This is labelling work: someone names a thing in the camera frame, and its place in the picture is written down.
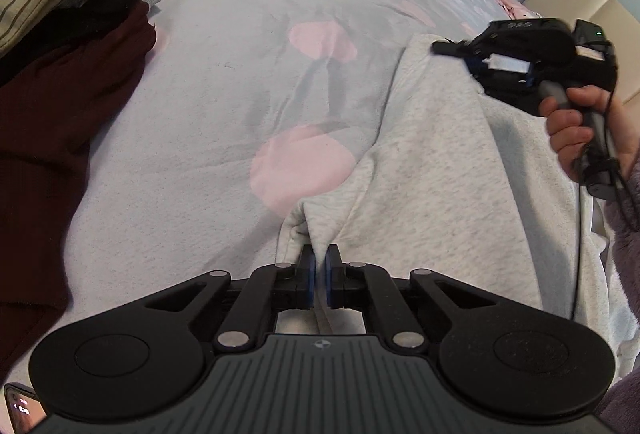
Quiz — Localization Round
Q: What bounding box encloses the light grey sweatshirt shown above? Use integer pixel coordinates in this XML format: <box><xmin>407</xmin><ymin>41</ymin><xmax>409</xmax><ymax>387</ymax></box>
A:
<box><xmin>277</xmin><ymin>34</ymin><xmax>639</xmax><ymax>376</ymax></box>

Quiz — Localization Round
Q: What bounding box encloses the person's right hand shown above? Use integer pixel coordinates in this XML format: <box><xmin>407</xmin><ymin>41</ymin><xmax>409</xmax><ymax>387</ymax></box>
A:
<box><xmin>539</xmin><ymin>85</ymin><xmax>639</xmax><ymax>182</ymax></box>

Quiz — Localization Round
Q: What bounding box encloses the patterned pink pillow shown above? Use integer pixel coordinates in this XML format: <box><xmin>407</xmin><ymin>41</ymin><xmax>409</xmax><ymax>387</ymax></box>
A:
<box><xmin>495</xmin><ymin>0</ymin><xmax>533</xmax><ymax>19</ymax></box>

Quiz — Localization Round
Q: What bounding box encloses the beige padded headboard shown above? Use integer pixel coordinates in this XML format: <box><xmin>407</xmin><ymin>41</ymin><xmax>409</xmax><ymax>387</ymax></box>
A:
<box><xmin>524</xmin><ymin>0</ymin><xmax>640</xmax><ymax>121</ymax></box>

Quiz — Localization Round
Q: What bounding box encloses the grey pink-dotted bed cover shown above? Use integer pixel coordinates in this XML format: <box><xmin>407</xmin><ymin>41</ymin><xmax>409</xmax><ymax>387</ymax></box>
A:
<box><xmin>8</xmin><ymin>0</ymin><xmax>532</xmax><ymax>380</ymax></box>

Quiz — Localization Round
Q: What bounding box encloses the phone screen on gripper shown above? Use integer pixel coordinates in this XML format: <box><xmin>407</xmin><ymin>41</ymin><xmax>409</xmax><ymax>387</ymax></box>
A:
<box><xmin>3</xmin><ymin>382</ymin><xmax>47</xmax><ymax>434</ymax></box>

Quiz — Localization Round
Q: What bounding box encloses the purple fleece sleeve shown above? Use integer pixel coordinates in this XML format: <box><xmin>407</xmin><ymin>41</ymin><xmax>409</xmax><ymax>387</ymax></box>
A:
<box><xmin>594</xmin><ymin>163</ymin><xmax>640</xmax><ymax>428</ymax></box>

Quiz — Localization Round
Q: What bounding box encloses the dark red garment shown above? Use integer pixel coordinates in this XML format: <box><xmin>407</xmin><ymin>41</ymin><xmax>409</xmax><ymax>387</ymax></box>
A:
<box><xmin>1</xmin><ymin>0</ymin><xmax>156</xmax><ymax>376</ymax></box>

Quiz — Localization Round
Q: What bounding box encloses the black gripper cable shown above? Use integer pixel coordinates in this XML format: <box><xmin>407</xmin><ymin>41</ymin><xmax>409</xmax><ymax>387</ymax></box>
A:
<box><xmin>567</xmin><ymin>148</ymin><xmax>629</xmax><ymax>320</ymax></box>

